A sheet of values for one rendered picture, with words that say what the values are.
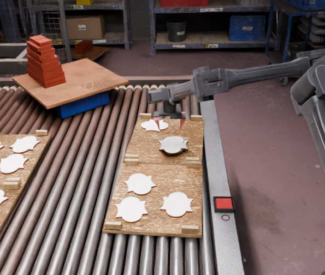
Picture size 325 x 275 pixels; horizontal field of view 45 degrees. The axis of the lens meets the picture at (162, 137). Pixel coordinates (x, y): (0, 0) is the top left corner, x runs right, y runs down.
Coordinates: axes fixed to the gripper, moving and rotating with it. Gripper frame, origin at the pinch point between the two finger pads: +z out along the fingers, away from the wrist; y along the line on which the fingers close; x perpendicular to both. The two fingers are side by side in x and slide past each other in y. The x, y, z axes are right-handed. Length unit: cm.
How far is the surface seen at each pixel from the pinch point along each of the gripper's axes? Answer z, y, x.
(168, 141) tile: 5.8, -0.7, -1.9
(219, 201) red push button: 8.9, 17.0, -40.6
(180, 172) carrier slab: 8.7, 3.3, -21.8
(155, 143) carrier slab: 9.3, -6.8, 1.6
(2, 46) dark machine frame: 5, -117, 133
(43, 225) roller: 11, -49, -48
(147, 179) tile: 7.9, -10.8, -26.9
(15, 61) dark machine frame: 4, -98, 98
